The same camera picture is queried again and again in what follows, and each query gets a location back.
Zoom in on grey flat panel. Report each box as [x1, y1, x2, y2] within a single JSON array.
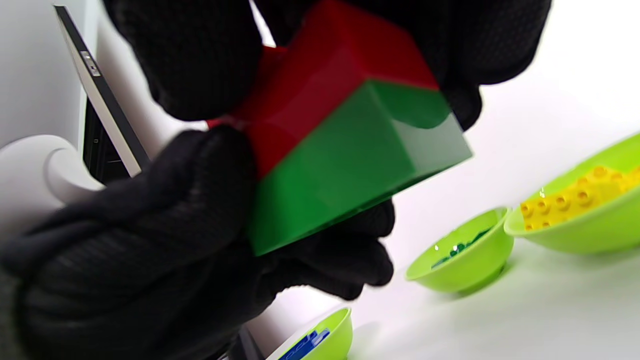
[[54, 5, 151, 178]]

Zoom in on lime green plastic bowl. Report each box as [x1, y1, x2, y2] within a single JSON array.
[[504, 132, 640, 255], [405, 206, 515, 295], [265, 307, 353, 360]]

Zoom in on long yellow toy brick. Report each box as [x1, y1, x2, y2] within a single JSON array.
[[520, 182, 608, 232], [580, 166, 640, 198]]

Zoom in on long green toy brick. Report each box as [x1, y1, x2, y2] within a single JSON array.
[[247, 80, 473, 257], [432, 227, 493, 268]]

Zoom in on black metal rack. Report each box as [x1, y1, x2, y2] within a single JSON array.
[[82, 97, 132, 185]]

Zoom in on person's right hand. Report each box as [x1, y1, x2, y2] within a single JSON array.
[[0, 125, 396, 360]]

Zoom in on person's left hand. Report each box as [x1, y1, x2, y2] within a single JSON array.
[[102, 0, 553, 132]]

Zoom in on red toy brick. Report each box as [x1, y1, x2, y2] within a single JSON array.
[[245, 30, 441, 180], [207, 0, 421, 131]]

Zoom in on long blue toy brick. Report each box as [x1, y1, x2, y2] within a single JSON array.
[[277, 327, 332, 360]]

